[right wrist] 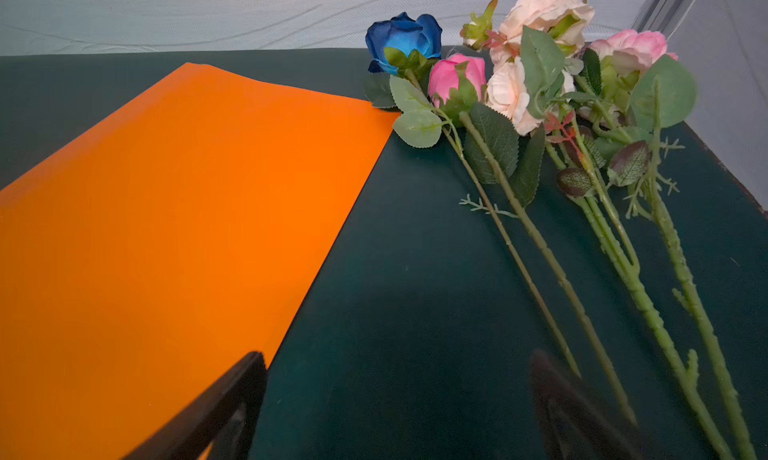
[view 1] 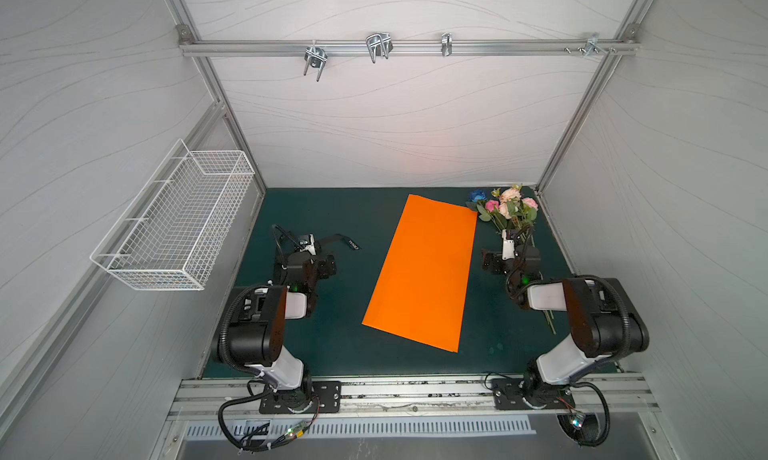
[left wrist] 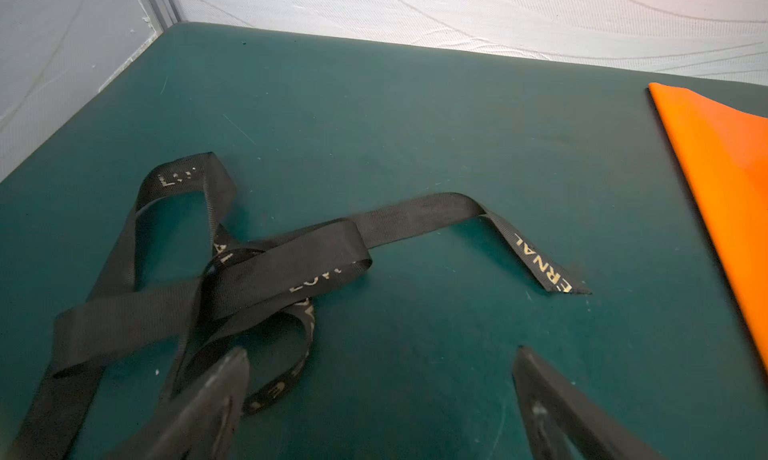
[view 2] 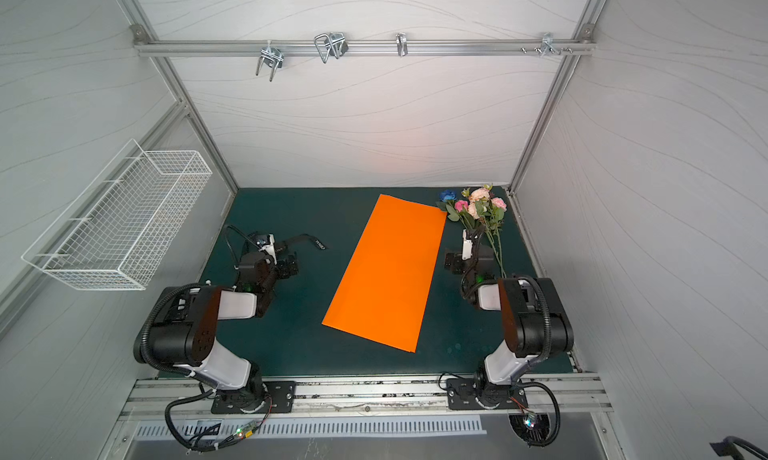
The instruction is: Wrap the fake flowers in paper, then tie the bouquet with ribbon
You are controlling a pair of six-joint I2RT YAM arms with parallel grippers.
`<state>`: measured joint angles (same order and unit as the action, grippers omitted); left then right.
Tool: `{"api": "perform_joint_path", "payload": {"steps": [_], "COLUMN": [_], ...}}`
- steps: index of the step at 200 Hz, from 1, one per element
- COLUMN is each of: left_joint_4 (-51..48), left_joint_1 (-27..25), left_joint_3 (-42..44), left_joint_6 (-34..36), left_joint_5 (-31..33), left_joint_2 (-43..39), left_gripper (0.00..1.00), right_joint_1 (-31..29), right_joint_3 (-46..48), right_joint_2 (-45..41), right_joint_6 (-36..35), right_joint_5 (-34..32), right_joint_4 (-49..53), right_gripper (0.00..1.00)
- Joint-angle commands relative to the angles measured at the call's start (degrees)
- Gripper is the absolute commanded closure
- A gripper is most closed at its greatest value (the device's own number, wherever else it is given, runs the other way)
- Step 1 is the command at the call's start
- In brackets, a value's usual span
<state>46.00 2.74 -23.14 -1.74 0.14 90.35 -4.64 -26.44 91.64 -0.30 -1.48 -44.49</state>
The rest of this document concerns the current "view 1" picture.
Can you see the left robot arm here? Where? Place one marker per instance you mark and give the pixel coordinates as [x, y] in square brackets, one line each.
[250, 337]

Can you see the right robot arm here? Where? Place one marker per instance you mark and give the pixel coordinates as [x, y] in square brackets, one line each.
[604, 325]

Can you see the middle metal u-bolt clamp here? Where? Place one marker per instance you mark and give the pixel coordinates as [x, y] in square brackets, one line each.
[379, 45]

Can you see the aluminium top crossbar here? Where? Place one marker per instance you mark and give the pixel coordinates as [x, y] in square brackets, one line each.
[401, 48]

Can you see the peach fake flower spray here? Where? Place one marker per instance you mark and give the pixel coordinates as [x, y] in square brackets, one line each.
[509, 199]

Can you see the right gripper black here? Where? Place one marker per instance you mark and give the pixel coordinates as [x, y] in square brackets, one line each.
[519, 251]

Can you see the orange wrapping paper sheet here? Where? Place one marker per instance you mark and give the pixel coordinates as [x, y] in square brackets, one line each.
[421, 290]

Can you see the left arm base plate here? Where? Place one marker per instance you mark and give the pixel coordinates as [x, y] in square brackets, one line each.
[321, 396]

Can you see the right metal bolt clamp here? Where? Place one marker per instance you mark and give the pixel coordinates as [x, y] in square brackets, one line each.
[591, 47]

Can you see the blue fake rose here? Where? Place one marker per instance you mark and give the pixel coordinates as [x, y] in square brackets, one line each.
[476, 198]

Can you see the white vent grille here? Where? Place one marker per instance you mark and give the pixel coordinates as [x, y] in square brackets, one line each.
[382, 427]

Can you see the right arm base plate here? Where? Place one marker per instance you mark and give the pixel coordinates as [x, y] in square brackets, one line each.
[518, 394]

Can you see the white wire basket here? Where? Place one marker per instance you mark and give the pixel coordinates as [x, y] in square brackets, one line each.
[171, 233]

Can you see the left metal u-bolt clamp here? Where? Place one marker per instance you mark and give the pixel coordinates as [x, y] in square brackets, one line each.
[315, 58]

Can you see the pink fake flower spray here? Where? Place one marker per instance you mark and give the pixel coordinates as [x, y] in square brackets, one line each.
[527, 215]

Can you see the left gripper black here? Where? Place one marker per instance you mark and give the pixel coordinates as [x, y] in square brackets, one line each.
[320, 265]

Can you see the metal u-bolt clamp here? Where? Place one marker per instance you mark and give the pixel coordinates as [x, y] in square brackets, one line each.
[379, 45]
[315, 58]

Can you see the small metal bracket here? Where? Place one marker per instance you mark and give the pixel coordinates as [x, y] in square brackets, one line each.
[446, 45]

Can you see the aluminium front rail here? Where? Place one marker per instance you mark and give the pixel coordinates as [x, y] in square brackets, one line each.
[377, 396]

